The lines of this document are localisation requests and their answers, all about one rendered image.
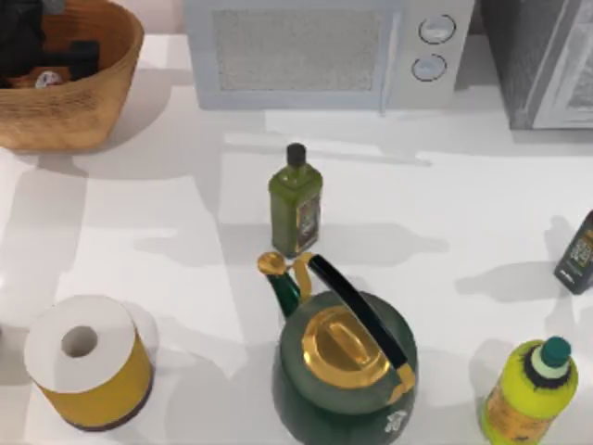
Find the small white round object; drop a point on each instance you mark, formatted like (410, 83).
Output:
(46, 79)

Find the woven wicker basket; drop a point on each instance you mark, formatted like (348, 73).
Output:
(69, 116)

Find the pale microwave oven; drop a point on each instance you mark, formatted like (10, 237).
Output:
(296, 51)

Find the green bottle with black cap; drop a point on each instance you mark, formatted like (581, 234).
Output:
(294, 208)

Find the white and yellow paper roll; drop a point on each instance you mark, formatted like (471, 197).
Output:
(92, 371)

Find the round microwave knob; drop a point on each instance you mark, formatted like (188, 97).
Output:
(429, 67)
(437, 29)

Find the green and gold kettle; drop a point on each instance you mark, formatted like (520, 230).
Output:
(343, 385)

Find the dark grey labelled bottle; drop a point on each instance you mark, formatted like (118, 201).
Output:
(578, 259)

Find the yellow-green bottle with teal cap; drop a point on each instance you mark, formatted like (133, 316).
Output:
(528, 394)

